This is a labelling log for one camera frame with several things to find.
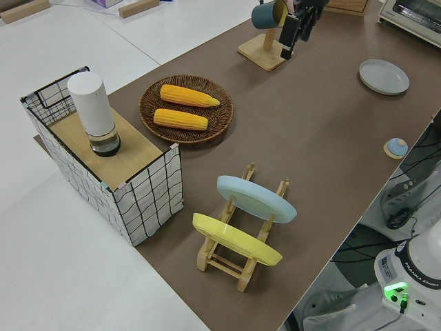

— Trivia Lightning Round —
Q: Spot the brown wicker basket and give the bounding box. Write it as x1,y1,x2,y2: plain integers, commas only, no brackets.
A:
139,74,235,144

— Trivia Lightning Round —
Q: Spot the yellow plate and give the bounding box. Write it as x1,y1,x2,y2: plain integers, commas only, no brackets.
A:
192,212,284,267

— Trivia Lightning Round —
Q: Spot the wooden mug tree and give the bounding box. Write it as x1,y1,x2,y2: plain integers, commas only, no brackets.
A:
237,0,293,72

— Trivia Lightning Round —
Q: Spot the blue service bell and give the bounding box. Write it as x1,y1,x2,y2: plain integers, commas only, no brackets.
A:
383,137,409,160

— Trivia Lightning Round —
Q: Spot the gray plate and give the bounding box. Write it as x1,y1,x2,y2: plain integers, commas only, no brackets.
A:
358,58,411,97

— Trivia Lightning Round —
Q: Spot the brown table mat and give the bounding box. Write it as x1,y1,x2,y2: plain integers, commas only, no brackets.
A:
33,0,441,331

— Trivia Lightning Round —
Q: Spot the black base cable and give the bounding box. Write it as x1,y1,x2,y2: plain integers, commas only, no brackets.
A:
396,292,411,315

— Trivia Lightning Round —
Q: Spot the wooden block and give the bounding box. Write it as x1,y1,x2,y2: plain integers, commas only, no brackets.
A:
0,0,50,25
118,0,161,18

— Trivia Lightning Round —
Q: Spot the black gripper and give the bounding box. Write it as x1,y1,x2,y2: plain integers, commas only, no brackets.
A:
279,0,327,60

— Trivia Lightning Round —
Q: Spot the white power strip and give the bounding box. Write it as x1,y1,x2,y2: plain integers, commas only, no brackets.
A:
380,179,420,221

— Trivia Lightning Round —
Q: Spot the wooden plate rack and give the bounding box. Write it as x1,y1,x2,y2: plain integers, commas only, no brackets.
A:
196,161,290,294

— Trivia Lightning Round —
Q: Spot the dark blue mug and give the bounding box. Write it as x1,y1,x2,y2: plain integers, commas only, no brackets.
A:
251,0,289,30

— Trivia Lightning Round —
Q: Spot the white toaster oven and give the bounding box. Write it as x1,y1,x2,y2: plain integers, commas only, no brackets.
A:
378,0,441,48

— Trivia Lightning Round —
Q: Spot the white-lined wire grid basket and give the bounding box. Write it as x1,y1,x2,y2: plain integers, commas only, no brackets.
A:
19,66,183,248

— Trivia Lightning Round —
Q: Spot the light blue plate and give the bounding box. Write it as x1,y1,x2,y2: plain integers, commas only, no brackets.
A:
216,174,298,224

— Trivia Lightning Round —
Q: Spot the large wooden box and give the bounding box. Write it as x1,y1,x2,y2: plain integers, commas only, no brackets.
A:
323,0,370,17

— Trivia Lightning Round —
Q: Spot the yellow corn cob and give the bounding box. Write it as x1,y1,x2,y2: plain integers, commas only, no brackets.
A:
153,108,209,132
160,84,221,108

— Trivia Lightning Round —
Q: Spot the white cylindrical bottle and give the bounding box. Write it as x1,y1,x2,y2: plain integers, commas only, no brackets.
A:
67,71,122,158

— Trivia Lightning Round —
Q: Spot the wooden shelf insert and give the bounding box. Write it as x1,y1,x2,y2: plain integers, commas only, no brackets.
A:
49,110,163,192

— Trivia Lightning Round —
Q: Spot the black power adapter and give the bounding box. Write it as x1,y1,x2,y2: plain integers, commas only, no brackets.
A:
385,209,411,231

